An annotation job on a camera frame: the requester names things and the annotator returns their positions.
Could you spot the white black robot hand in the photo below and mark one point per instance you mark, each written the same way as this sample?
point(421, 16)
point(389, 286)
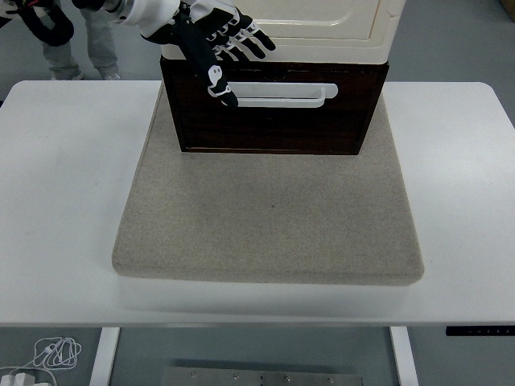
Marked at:
point(189, 36)

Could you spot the dark wooden drawer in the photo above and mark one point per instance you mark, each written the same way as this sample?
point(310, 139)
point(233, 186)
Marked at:
point(354, 96)

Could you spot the dark wooden drawer housing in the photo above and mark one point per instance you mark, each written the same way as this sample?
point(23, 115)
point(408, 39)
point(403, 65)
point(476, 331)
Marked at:
point(273, 136)

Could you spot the beige felt mat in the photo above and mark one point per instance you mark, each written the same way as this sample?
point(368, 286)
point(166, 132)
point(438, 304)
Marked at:
point(273, 225)

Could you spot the brown cardboard box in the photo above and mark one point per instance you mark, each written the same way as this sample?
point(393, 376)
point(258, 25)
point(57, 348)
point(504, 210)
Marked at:
point(510, 6)

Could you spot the white table leg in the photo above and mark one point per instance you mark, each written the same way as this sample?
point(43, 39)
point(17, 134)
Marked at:
point(104, 358)
point(404, 358)

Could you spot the grey metal plate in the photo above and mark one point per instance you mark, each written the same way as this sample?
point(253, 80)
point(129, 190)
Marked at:
point(261, 378)

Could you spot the white charger plug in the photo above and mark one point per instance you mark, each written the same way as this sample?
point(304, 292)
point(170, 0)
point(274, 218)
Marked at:
point(18, 380)

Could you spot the black table control panel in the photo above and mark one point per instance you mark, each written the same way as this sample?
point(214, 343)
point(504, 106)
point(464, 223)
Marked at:
point(479, 331)

